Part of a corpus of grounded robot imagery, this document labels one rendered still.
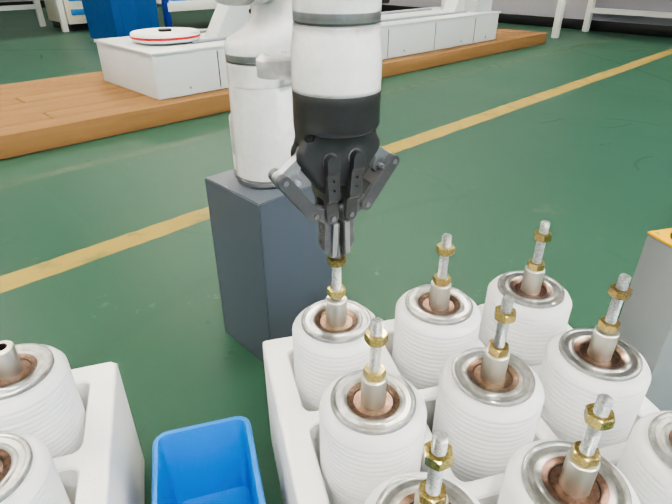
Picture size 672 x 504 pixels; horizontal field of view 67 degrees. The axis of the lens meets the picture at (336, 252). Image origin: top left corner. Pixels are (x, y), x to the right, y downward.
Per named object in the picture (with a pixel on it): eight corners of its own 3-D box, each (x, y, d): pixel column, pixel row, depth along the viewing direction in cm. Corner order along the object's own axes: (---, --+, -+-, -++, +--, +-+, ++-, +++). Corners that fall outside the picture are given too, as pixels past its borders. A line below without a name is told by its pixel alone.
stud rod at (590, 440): (576, 479, 37) (604, 404, 33) (568, 468, 38) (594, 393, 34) (589, 477, 37) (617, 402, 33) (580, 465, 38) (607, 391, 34)
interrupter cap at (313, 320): (384, 318, 56) (384, 313, 56) (344, 356, 51) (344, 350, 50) (329, 295, 60) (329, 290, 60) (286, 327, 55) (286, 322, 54)
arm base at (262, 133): (225, 177, 78) (212, 59, 70) (273, 162, 84) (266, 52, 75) (262, 194, 72) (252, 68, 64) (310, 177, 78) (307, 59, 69)
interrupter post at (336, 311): (351, 321, 56) (352, 296, 54) (338, 333, 54) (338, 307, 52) (333, 313, 57) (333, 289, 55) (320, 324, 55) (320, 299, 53)
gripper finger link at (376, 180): (395, 153, 48) (356, 203, 48) (406, 163, 49) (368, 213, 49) (379, 145, 50) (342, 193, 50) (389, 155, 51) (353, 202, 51)
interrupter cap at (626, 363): (547, 361, 50) (549, 356, 50) (570, 323, 55) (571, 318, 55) (632, 396, 46) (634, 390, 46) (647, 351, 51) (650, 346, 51)
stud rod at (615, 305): (595, 338, 50) (617, 273, 46) (604, 337, 50) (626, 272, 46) (602, 345, 49) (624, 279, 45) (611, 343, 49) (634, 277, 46)
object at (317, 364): (388, 429, 65) (397, 315, 56) (345, 483, 58) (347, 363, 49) (328, 396, 70) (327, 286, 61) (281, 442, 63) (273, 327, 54)
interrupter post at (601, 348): (582, 358, 50) (590, 331, 49) (588, 345, 52) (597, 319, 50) (608, 368, 49) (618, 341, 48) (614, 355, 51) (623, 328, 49)
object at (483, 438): (483, 452, 62) (508, 335, 53) (530, 525, 54) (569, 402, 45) (410, 471, 60) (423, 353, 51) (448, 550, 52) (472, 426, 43)
